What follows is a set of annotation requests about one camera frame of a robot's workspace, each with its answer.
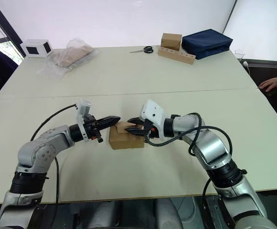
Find clear plastic cup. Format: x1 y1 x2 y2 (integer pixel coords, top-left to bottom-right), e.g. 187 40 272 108
234 49 245 61

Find black handled scissors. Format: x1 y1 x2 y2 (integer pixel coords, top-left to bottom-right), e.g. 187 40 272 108
129 46 154 54

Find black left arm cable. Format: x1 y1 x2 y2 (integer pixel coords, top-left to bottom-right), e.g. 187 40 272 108
30 104 79 217

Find closed brown cardboard box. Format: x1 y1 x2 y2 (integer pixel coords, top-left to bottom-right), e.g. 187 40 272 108
160 32 183 52

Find small cardboard box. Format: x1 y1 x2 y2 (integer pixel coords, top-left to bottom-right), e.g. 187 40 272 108
108 121 145 150

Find bystander bare hand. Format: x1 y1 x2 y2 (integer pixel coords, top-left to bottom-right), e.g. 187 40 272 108
258 76 277 94

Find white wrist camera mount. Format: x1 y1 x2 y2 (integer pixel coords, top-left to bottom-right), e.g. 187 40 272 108
75 98 93 143
138 99 170 139

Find wooden block with holes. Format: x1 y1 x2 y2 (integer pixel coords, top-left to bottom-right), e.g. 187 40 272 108
158 46 197 66

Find black window frame bar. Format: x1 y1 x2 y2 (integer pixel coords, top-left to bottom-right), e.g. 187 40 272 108
0 0 26 59

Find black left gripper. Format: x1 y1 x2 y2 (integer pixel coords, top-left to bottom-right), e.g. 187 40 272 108
82 114 121 144

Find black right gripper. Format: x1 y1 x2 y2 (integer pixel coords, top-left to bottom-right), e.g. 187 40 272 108
124 116 160 141

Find navy blue fabric bag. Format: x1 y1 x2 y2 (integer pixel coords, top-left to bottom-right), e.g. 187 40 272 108
181 29 234 61

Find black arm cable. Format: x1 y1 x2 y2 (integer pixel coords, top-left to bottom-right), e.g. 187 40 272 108
30 104 79 217
144 112 234 208

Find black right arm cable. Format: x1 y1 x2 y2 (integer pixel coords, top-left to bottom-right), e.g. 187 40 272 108
144 112 234 208

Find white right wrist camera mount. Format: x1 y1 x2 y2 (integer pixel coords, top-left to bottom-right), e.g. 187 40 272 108
138 99 170 139

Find white cube with black squares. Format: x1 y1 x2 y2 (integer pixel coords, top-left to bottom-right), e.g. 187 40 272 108
20 39 53 59

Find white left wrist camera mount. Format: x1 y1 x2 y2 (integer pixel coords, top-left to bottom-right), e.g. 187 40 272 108
75 98 93 143

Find clear plastic bag of cardboard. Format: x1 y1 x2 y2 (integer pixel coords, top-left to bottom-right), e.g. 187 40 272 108
36 37 99 81

